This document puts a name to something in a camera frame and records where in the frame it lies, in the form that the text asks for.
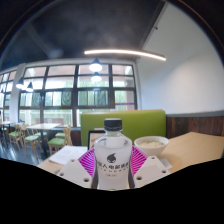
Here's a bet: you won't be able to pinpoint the long curved ceiling light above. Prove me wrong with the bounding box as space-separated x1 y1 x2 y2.
83 48 167 62

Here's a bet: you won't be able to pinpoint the green-seated wooden chairs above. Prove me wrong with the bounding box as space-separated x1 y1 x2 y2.
8 123 74 158

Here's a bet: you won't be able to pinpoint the white ceramic bowl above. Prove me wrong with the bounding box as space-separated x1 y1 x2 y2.
133 135 170 157

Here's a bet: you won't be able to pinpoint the green upholstered bench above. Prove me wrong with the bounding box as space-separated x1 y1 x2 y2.
80 109 167 147

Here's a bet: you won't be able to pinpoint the square wooden dining table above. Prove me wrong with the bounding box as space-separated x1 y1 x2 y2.
26 122 63 156

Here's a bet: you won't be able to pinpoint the white paper napkin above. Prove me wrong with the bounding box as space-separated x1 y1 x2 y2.
159 157 173 170

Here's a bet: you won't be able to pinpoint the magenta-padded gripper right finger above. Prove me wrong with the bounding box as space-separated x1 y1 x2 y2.
129 145 172 188

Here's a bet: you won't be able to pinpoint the black pendant lamp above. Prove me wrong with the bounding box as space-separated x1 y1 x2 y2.
90 71 103 83
15 77 25 90
25 81 35 93
88 58 104 73

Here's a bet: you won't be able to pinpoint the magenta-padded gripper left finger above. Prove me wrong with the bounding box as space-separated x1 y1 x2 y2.
56 147 98 189

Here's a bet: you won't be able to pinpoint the white paper sheets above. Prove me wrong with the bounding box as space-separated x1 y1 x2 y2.
48 145 88 166

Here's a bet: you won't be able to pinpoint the clear black-capped water bottle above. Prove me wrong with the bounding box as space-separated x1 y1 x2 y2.
93 117 133 190

